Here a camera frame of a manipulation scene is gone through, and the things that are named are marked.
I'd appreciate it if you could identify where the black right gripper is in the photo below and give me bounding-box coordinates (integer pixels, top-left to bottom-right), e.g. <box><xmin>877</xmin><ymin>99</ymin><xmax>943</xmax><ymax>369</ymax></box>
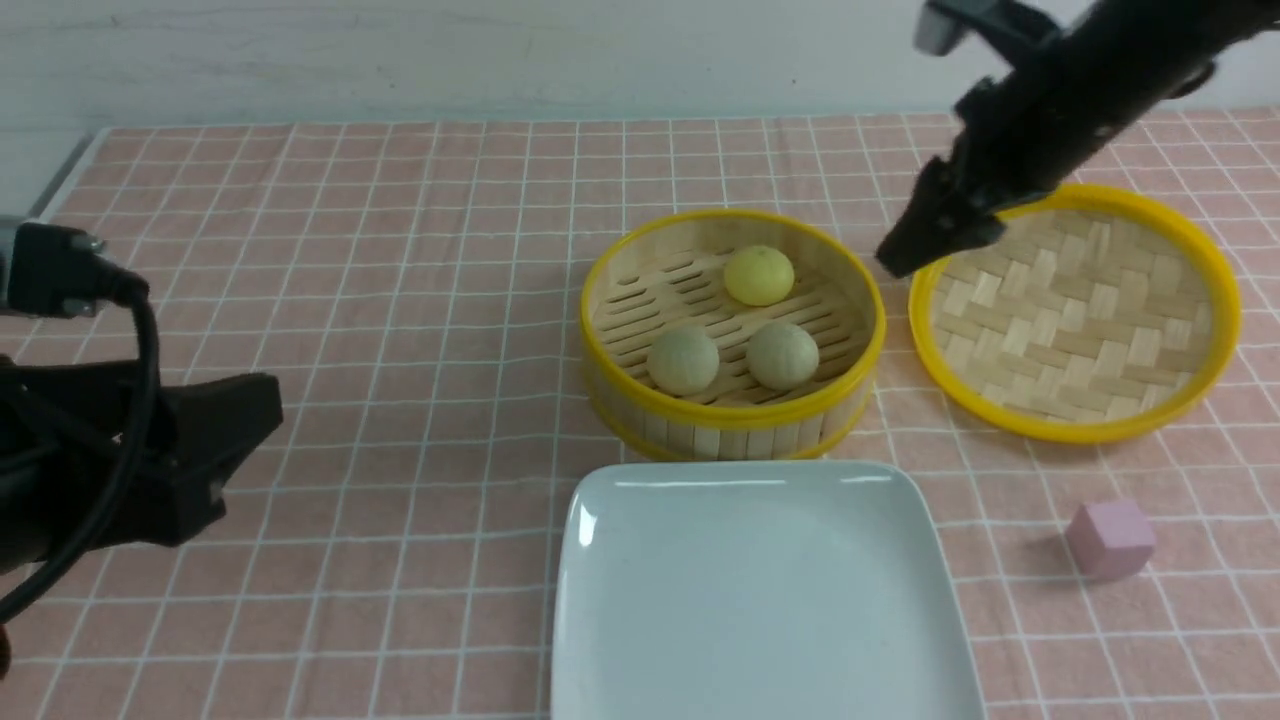
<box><xmin>876</xmin><ymin>1</ymin><xmax>1277</xmax><ymax>279</ymax></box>

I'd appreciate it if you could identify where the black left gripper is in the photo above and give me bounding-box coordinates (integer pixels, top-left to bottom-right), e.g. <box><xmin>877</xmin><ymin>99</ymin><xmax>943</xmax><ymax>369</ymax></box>
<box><xmin>1</xmin><ymin>357</ymin><xmax>283</xmax><ymax>574</ymax></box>

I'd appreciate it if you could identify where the yellow steamed bun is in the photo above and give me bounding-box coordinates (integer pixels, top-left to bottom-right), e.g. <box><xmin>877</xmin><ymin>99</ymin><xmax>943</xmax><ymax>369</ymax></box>
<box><xmin>722</xmin><ymin>245</ymin><xmax>795</xmax><ymax>307</ymax></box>

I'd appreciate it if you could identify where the beige steamed bun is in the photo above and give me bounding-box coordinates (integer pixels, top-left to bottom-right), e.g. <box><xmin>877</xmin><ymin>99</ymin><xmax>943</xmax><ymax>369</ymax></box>
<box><xmin>745</xmin><ymin>322</ymin><xmax>820</xmax><ymax>391</ymax></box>
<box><xmin>645</xmin><ymin>325</ymin><xmax>721</xmax><ymax>397</ymax></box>

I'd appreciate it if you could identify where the white square plate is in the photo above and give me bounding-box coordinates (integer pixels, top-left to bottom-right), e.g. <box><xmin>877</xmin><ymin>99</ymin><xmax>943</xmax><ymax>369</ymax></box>
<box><xmin>550</xmin><ymin>460</ymin><xmax>986</xmax><ymax>719</ymax></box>

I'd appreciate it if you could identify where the yellow-rimmed woven steamer lid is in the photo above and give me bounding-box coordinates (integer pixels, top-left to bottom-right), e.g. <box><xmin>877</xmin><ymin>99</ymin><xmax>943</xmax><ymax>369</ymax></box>
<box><xmin>908</xmin><ymin>184</ymin><xmax>1242</xmax><ymax>445</ymax></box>

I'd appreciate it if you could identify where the pink checkered tablecloth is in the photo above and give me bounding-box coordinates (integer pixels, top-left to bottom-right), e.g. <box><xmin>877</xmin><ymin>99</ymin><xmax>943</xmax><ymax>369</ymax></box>
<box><xmin>3</xmin><ymin>108</ymin><xmax>1277</xmax><ymax>719</ymax></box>

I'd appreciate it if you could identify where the yellow-rimmed bamboo steamer basket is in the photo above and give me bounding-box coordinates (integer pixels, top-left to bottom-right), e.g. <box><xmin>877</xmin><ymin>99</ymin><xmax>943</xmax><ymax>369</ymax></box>
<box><xmin>579</xmin><ymin>208</ymin><xmax>887</xmax><ymax>462</ymax></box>

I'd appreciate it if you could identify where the pink cube block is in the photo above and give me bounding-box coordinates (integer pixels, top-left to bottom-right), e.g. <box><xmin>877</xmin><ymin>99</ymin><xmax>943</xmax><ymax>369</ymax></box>
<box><xmin>1062</xmin><ymin>498</ymin><xmax>1157</xmax><ymax>582</ymax></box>

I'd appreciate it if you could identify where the black left camera cable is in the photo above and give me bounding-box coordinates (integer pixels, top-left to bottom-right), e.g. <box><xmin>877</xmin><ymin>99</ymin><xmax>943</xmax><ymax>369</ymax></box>
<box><xmin>0</xmin><ymin>290</ymin><xmax>163</xmax><ymax>626</ymax></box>

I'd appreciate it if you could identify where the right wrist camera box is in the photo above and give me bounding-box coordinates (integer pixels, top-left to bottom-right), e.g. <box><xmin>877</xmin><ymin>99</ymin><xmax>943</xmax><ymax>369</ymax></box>
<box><xmin>913</xmin><ymin>1</ymin><xmax>1062</xmax><ymax>69</ymax></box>

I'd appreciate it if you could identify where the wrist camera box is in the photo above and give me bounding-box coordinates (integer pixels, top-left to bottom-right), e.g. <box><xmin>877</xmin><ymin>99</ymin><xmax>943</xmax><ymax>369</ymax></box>
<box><xmin>1</xmin><ymin>217</ymin><xmax>150</xmax><ymax>319</ymax></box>
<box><xmin>913</xmin><ymin>1</ymin><xmax>1062</xmax><ymax>69</ymax></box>

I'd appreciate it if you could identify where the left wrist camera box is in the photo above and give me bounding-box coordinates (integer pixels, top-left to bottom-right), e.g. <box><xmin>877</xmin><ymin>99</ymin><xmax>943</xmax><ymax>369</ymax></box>
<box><xmin>1</xmin><ymin>217</ymin><xmax>150</xmax><ymax>319</ymax></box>

